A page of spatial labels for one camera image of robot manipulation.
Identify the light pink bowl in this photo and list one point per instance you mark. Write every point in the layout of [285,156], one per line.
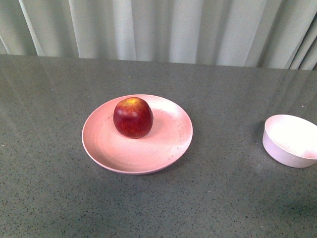
[291,140]

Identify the red yellow apple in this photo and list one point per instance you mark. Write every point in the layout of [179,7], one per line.
[133,117]

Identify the white pleated curtain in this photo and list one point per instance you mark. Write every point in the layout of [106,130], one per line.
[253,33]

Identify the pink round plate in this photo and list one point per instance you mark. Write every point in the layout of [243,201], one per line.
[167,141]

